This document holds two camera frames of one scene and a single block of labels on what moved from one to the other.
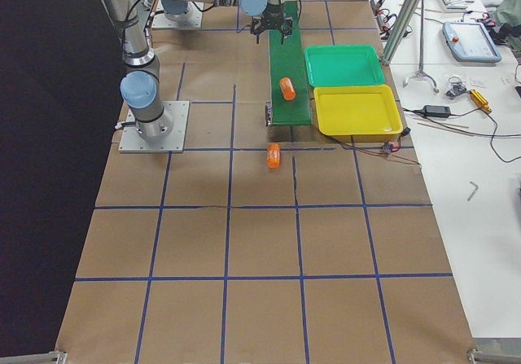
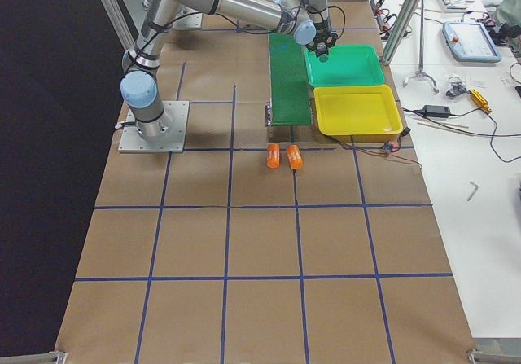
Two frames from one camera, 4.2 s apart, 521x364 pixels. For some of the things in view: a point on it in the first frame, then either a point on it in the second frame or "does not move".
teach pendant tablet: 469,41 does not move
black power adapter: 436,111 does not move
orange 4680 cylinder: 287,89 -> 295,156
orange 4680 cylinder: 273,155 does not move
